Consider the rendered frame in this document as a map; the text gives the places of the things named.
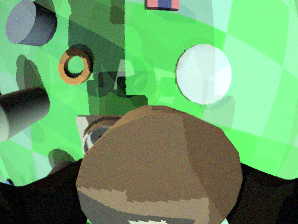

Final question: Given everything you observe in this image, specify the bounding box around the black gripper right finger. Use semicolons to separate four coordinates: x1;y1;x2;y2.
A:
226;163;298;224

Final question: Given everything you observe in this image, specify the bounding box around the white round disc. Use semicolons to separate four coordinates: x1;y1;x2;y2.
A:
176;44;233;105

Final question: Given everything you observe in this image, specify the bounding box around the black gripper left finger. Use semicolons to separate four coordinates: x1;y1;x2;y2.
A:
0;157;88;224

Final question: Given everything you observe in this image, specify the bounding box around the brown ring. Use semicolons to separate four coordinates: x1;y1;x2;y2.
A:
57;48;93;85

